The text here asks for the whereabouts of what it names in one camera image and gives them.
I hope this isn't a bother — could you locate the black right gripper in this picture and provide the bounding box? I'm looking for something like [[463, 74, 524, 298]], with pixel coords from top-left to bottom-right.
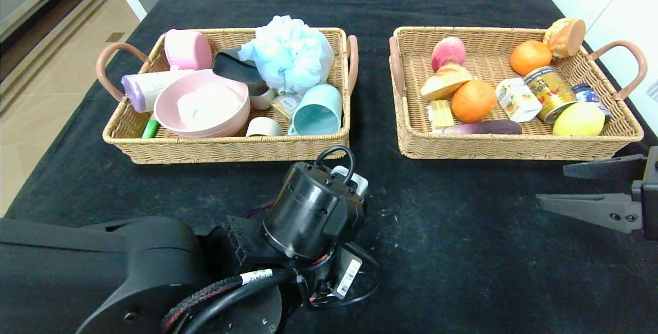
[[535, 145, 658, 241]]

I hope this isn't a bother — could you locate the white drink carton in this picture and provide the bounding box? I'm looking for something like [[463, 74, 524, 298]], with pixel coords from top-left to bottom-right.
[[496, 78, 543, 123]]

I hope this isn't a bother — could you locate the gold bordered card box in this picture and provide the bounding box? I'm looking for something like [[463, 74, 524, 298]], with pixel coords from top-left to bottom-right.
[[271, 92, 304, 120]]

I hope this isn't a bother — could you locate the light blue bath loofah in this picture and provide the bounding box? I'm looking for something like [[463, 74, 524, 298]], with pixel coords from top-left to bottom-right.
[[237, 15, 335, 95]]

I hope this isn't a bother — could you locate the black glasses case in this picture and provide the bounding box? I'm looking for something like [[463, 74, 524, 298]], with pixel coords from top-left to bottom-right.
[[212, 48, 269, 88]]

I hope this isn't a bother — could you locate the wicker basket holding food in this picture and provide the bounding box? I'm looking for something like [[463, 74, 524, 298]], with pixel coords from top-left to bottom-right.
[[389, 26, 647, 161]]

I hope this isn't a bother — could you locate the wicker basket holding tableware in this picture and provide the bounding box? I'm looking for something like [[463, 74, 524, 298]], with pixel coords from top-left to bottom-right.
[[96, 27, 359, 165]]

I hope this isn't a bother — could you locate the yellow lemon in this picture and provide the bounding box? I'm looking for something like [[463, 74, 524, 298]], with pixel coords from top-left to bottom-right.
[[552, 102, 606, 137]]

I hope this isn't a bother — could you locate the blue and white can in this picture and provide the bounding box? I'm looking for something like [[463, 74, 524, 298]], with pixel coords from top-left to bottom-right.
[[572, 83, 612, 120]]

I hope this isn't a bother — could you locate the gold drink can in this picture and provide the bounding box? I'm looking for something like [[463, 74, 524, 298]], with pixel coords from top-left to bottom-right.
[[523, 66, 577, 125]]

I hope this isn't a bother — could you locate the purple sweet potato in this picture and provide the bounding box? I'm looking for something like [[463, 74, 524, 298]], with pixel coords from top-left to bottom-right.
[[432, 120, 523, 135]]

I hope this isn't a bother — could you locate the small orange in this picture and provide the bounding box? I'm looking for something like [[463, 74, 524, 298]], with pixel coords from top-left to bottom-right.
[[509, 40, 553, 77]]

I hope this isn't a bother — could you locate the large orange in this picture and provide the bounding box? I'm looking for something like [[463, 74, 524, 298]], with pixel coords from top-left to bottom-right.
[[451, 79, 497, 124]]

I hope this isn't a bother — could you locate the round bread roll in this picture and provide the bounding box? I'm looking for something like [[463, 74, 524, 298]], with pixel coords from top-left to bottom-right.
[[542, 17, 587, 59]]

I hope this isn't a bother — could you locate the yellow cheese block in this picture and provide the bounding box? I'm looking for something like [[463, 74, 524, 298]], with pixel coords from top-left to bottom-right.
[[427, 100, 455, 129]]

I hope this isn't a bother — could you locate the bread slice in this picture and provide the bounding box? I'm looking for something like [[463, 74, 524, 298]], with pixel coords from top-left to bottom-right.
[[421, 63, 474, 101]]

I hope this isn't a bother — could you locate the pink peach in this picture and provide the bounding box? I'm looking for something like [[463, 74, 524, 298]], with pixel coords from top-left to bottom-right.
[[431, 36, 466, 72]]

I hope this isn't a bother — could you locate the teal mug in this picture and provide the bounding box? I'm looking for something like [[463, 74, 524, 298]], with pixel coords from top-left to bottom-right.
[[287, 83, 343, 136]]

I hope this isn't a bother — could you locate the beige small cup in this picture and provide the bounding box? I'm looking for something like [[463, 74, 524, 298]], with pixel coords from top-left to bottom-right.
[[250, 87, 277, 110], [246, 117, 283, 137]]

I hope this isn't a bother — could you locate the pink plastic cup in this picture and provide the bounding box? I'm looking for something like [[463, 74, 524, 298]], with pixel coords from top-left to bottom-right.
[[164, 29, 213, 70]]

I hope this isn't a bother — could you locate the pink bowl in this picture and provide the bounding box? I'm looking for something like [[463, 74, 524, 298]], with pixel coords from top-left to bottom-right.
[[153, 69, 251, 138]]

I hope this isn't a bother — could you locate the white bottle with purple cap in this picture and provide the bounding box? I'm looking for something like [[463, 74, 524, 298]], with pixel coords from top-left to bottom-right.
[[121, 69, 196, 113]]

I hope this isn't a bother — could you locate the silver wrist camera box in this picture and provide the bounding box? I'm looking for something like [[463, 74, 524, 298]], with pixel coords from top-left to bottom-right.
[[331, 165, 370, 202]]

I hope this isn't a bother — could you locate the black smooth camera cable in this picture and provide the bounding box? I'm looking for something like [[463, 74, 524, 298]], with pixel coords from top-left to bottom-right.
[[314, 145, 357, 187]]

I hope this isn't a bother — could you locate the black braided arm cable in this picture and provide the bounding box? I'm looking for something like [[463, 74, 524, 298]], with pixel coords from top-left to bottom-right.
[[162, 267, 312, 334]]

